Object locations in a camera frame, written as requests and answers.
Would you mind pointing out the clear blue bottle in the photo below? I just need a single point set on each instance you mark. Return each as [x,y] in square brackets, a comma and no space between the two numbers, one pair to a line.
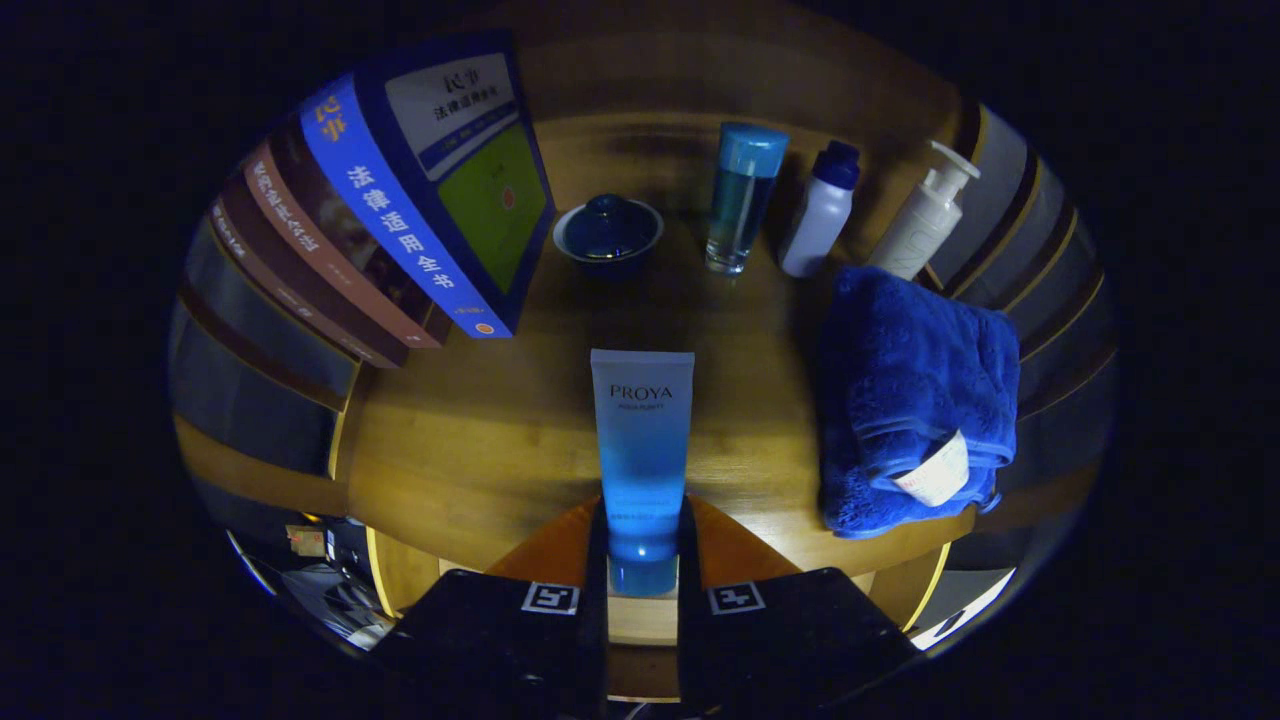
[742,195]

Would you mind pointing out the white board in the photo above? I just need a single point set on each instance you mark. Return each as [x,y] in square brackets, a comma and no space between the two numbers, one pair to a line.
[965,610]

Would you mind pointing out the small white bottle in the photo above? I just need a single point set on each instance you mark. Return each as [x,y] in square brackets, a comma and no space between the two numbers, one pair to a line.
[820,220]

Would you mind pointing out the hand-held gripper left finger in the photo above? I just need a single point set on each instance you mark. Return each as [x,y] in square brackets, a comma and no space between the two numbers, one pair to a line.
[480,640]

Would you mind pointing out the blue book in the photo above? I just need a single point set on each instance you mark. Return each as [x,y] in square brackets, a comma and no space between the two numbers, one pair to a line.
[440,170]

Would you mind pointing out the blue cosmetic tube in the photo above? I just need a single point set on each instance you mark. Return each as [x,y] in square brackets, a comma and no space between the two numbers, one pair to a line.
[642,450]

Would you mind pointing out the white pump bottle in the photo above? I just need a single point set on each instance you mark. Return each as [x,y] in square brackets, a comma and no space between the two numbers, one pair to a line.
[920,225]

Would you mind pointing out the wooden countertop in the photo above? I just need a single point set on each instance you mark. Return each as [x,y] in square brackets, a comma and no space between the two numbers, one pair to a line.
[500,430]

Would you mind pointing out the dark blue lidded teacup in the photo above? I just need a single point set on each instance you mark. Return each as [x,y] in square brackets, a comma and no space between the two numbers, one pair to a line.
[608,232]

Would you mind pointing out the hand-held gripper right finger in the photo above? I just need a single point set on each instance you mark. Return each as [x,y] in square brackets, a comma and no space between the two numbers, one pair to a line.
[790,640]

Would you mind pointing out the wooden cabinet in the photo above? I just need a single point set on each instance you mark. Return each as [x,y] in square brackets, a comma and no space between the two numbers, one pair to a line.
[640,60]

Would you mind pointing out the blue folded towel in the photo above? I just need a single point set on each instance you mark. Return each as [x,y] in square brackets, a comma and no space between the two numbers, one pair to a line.
[910,380]

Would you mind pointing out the dark brown book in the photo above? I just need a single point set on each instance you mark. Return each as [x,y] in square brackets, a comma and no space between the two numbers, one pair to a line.
[300,300]

